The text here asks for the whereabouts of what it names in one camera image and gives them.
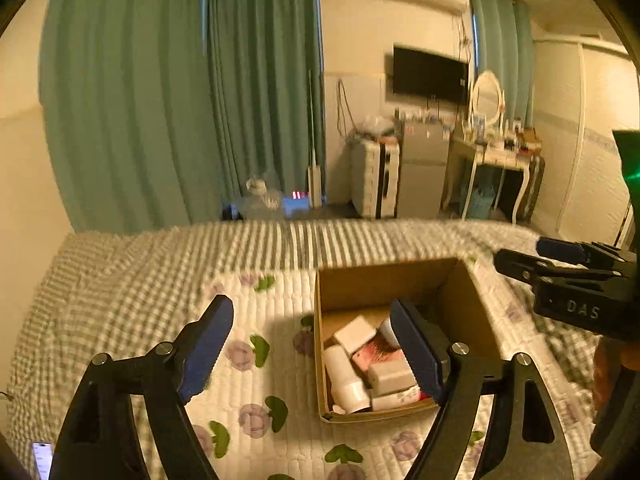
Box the wide teal curtain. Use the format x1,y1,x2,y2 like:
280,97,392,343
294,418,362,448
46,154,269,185
40,0,221,234

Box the red patterned booklet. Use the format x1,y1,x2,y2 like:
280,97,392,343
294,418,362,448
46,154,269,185
351,336,408,375

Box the white ribbed suitcase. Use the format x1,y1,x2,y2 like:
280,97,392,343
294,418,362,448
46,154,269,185
349,137,401,219

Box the white dressing table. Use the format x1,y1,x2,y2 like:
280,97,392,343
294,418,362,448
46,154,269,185
442,134,538,223

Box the grey small fridge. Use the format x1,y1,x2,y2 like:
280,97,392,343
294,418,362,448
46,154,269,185
397,120,452,218

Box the white upright pole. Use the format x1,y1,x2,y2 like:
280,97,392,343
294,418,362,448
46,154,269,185
306,67,324,208

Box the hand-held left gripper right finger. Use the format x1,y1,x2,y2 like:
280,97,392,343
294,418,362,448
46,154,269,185
390,299,576,480

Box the narrow teal curtain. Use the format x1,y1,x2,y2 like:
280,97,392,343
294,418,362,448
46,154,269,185
466,0,535,132

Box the grey small box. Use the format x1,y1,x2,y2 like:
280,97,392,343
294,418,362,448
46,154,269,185
367,360,418,397

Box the cardboard box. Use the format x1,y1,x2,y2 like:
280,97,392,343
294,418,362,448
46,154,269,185
314,257,503,423

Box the white slatted wardrobe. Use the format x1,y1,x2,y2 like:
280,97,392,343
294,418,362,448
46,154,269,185
531,35,640,249

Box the blue plastic basket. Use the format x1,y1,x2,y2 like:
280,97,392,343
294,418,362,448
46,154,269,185
467,185,497,219

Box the white tube with red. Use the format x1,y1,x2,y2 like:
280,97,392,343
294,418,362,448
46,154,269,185
371,386,426,412

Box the smartphone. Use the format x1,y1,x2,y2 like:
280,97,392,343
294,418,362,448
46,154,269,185
31,441,54,480

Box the white floral quilt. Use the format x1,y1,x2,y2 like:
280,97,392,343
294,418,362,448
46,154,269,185
165,260,601,480

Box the blue box with red light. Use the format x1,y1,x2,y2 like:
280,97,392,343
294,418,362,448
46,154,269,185
282,191,312,219

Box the light blue earbuds case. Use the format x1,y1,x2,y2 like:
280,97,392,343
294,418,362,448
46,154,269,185
378,316,402,348

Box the dark suitcase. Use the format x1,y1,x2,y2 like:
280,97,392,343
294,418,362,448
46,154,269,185
520,155,547,221

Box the black wall television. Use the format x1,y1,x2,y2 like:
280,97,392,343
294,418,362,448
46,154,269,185
392,44,470,106

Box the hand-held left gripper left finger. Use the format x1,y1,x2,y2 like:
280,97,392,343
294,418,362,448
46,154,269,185
50,294,235,480

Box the person's right hand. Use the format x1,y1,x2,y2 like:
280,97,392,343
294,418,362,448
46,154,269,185
594,332,632,411

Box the white cylindrical bottle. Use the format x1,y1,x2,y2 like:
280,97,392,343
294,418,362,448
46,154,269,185
322,344,372,415

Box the white charger block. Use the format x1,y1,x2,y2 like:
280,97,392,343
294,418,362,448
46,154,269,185
332,314,378,353

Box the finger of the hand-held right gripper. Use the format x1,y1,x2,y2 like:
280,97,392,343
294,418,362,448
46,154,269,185
494,249,621,283
536,238,640,268

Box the white oval vanity mirror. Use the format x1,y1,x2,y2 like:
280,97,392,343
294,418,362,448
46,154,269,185
469,71,506,129

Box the clear plastic bag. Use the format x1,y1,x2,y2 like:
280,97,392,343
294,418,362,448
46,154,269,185
350,114,397,143

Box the hanging black cables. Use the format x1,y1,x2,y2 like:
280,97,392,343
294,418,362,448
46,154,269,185
336,80,352,139

